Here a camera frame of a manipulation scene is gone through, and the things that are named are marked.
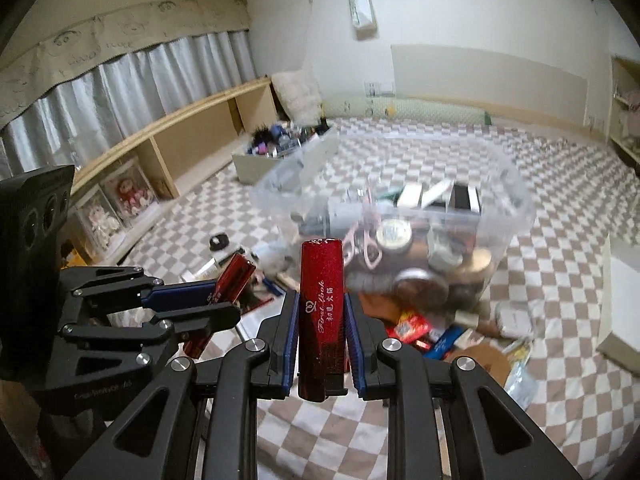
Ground blue snack bar wrapper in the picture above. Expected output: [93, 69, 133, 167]
[423, 324, 465, 360]

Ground wardrobe shelf with clothes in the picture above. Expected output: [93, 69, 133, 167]
[606, 56, 639, 174]

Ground clear plastic storage bin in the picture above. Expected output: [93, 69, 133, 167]
[250, 131, 535, 312]

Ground red glitter box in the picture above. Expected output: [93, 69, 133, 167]
[298, 238, 346, 403]

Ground white cardboard box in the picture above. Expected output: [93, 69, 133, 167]
[597, 235, 640, 376]

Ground wooden bedside shelf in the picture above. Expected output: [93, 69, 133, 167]
[64, 77, 281, 266]

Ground white headboard panel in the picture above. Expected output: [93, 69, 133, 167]
[390, 44, 587, 124]

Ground clear plastic blister pack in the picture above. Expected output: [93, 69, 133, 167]
[496, 302, 535, 339]

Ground dolls in display box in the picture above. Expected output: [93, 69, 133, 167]
[70, 157, 160, 261]

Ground red glitter box lid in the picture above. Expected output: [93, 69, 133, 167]
[183, 252, 256, 359]

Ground black and white box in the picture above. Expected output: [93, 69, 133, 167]
[447, 182, 482, 214]

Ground white fluffy pillow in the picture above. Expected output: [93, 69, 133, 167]
[271, 68, 322, 127]

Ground white foil pouch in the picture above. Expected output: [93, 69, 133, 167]
[504, 361, 538, 411]

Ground pink scissors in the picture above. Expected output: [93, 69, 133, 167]
[342, 221, 383, 271]

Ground red snack packet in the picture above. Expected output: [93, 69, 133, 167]
[386, 311, 432, 344]

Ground brown leather case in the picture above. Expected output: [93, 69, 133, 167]
[358, 292, 402, 325]

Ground grey window curtain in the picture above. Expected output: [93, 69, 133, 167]
[1, 30, 257, 179]

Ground hanging white plastic bag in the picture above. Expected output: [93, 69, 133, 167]
[348, 0, 376, 32]

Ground wall power socket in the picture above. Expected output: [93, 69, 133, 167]
[363, 81, 395, 98]

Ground round tape measure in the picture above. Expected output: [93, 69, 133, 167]
[375, 218, 413, 252]

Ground round cork coaster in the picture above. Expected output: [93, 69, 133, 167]
[445, 344, 512, 387]

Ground green bolster pillow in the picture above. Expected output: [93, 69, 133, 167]
[321, 96, 492, 126]

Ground white box of clutter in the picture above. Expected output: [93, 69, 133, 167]
[232, 119, 340, 185]

